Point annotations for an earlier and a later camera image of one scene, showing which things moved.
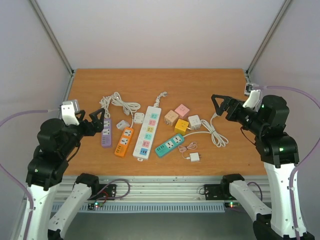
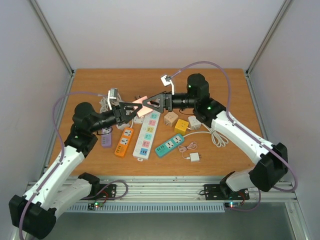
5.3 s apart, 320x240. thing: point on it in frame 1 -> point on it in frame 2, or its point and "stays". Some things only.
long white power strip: x=147 y=133 stays
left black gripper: x=91 y=130 -> x=125 y=118
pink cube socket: x=182 y=111 -> x=144 y=110
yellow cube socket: x=181 y=127 stays
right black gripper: x=230 y=107 -> x=168 y=101
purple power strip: x=106 y=136 stays
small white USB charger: x=122 y=124 stays
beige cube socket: x=171 y=118 stays
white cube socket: x=194 y=122 stays
